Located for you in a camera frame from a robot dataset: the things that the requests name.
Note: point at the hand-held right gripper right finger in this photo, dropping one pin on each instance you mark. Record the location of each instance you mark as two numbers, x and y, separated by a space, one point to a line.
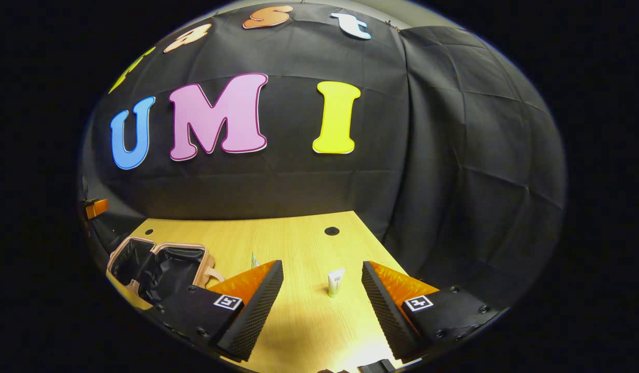
387 316

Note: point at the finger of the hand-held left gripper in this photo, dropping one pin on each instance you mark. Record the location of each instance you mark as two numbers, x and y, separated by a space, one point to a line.
97 208

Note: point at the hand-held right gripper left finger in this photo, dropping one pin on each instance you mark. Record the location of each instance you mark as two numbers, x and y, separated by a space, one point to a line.
257 311

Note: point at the white green-print skincare tube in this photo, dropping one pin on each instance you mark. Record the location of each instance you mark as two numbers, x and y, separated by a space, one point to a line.
255 260

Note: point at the pale green skincare tube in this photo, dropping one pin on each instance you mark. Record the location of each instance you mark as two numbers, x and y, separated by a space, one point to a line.
336 282

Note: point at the beige quilted suitcase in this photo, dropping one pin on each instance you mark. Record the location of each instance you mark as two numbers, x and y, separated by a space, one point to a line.
159 269

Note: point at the black backdrop cloth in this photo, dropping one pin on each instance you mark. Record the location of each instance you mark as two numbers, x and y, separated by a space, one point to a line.
299 186

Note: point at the small black cloth clip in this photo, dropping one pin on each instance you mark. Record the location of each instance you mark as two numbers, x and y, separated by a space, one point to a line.
389 22

